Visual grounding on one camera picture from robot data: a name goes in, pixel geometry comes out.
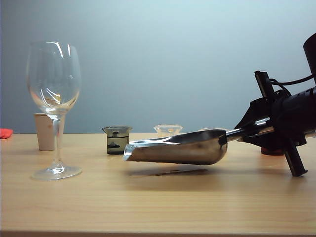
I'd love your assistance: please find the stainless steel ice scoop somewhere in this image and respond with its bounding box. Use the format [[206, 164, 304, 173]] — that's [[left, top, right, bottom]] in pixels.
[[122, 118, 275, 166]]

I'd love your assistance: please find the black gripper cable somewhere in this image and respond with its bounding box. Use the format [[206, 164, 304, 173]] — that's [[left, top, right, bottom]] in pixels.
[[268, 74, 316, 99]]

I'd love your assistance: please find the clear cup with wooden handle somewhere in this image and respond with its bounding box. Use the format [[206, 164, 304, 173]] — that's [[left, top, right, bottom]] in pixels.
[[197, 127, 229, 133]]

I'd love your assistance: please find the clear cup with orange juice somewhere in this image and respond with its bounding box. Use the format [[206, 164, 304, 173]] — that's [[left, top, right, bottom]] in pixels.
[[153, 124, 184, 138]]

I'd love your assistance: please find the clear stemmed wine glass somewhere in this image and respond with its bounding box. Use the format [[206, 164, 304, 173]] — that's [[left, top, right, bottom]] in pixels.
[[26, 40, 82, 181]]

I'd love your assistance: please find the amber glass measuring cup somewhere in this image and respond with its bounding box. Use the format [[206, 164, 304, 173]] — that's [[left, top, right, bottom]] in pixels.
[[260, 147, 285, 156]]

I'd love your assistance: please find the beige paper cup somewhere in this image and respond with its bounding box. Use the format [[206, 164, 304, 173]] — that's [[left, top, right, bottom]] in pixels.
[[33, 113, 66, 151]]

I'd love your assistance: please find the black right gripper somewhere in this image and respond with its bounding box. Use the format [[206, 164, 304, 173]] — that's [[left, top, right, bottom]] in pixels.
[[234, 71, 316, 177]]

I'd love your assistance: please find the smoky grey glass measuring cup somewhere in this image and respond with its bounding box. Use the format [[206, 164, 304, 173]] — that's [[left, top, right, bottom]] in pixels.
[[102, 125, 133, 156]]

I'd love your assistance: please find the orange-red cloth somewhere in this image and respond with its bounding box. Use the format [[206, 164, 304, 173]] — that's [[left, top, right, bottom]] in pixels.
[[0, 128, 13, 140]]

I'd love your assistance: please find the clear ice cube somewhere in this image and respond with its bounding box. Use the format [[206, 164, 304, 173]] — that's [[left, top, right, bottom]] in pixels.
[[123, 144, 135, 161]]

